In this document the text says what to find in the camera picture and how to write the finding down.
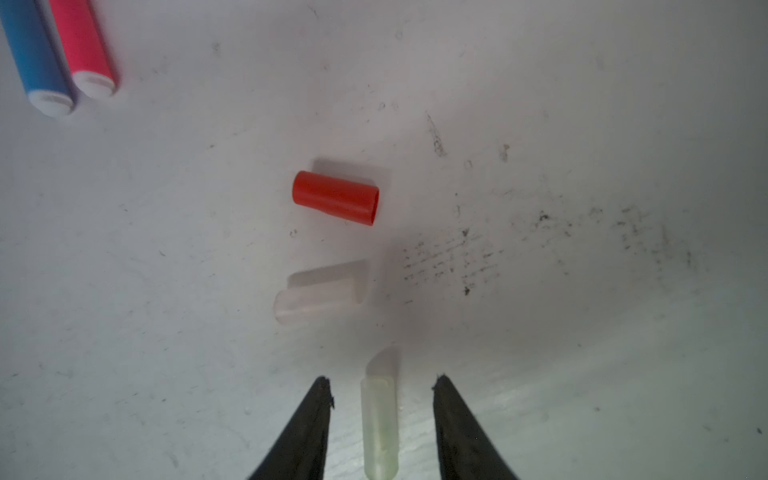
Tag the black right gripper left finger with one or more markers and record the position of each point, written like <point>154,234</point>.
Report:
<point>300,451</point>

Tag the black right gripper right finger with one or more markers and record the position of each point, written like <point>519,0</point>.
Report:
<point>464,450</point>

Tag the clear pen cap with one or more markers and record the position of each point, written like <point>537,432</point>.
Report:
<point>379,408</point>
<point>322,293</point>

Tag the red pen cap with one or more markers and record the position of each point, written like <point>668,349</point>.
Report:
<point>348,200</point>

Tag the pink-red highlighter pen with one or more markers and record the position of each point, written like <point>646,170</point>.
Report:
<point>84,48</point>

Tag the blue highlighter pen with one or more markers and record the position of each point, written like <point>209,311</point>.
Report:
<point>35,58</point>

